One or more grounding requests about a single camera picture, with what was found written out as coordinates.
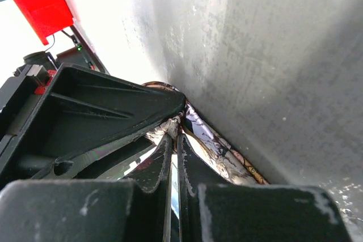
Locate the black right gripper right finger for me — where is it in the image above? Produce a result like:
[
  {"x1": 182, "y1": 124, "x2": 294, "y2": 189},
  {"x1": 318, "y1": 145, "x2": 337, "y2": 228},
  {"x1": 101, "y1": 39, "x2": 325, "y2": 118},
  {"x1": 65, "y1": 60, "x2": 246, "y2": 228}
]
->
[{"x1": 177, "y1": 133, "x2": 234, "y2": 197}]

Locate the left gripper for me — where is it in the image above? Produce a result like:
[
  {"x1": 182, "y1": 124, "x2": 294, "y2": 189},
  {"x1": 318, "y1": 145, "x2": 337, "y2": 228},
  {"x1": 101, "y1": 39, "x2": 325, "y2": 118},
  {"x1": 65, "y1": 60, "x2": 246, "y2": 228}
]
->
[{"x1": 1, "y1": 51, "x2": 185, "y2": 180}]

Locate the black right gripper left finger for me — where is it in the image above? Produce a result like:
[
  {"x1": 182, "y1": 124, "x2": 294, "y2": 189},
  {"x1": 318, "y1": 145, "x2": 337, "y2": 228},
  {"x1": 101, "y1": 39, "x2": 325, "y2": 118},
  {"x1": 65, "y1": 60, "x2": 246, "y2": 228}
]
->
[{"x1": 127, "y1": 134, "x2": 172, "y2": 194}]

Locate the brown floral patterned tie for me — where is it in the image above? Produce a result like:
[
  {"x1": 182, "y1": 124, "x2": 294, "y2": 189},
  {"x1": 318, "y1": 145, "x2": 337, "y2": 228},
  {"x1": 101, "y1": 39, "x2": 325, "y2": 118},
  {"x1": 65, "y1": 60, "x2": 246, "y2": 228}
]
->
[{"x1": 145, "y1": 100, "x2": 269, "y2": 185}]

